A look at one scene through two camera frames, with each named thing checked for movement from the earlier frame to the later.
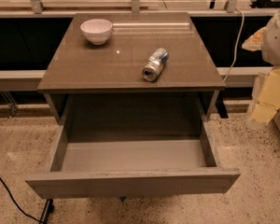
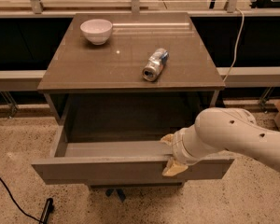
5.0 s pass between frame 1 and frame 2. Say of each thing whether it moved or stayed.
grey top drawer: moved
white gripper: moved
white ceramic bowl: stayed
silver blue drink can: stayed
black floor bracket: stayed
